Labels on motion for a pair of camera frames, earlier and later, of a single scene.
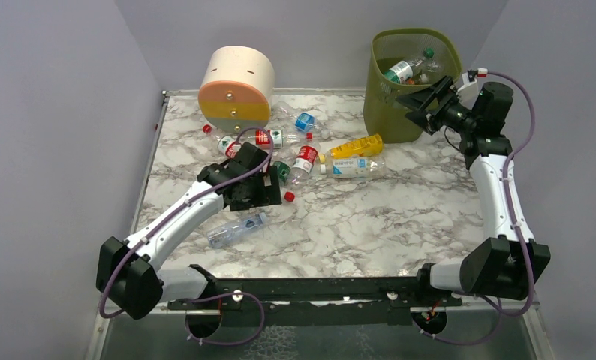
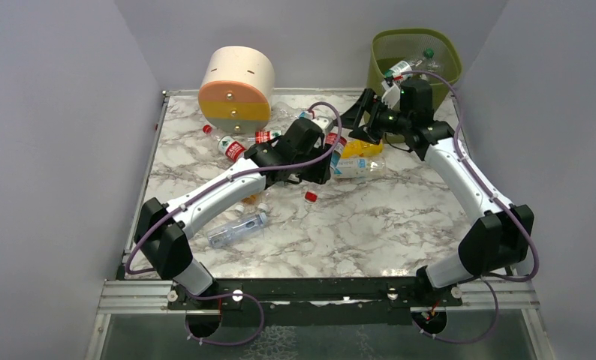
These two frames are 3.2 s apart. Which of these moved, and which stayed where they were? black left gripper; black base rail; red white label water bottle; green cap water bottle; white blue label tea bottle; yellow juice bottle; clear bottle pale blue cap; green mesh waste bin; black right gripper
Moved: red white label water bottle; black left gripper; black right gripper
Stayed: green cap water bottle; black base rail; yellow juice bottle; green mesh waste bin; clear bottle pale blue cap; white blue label tea bottle
